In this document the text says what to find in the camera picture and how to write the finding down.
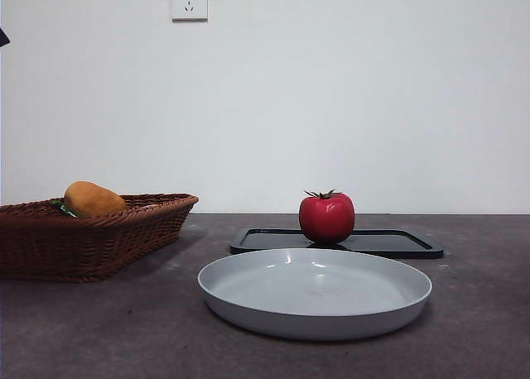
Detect red tomato with green stem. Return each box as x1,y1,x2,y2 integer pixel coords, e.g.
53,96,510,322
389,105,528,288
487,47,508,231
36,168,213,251
298,188,356,245

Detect pale grey round plate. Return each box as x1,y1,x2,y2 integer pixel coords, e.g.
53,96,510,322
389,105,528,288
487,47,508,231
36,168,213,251
196,247,433,341

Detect green vegetable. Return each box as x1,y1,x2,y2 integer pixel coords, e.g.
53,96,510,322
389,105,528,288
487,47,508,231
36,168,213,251
49,199,82,219

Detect dark rectangular tray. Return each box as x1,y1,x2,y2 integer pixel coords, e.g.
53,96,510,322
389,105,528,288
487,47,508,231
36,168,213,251
229,227,445,260

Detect white wall socket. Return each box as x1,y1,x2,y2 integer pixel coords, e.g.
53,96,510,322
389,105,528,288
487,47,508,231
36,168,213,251
171,0,209,22

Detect yellow-brown potato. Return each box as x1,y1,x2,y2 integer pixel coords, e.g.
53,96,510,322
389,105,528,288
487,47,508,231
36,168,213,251
63,180,127,216

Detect brown woven wicker basket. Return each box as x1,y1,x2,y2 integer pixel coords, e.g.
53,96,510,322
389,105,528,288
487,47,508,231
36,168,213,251
0,193,200,283

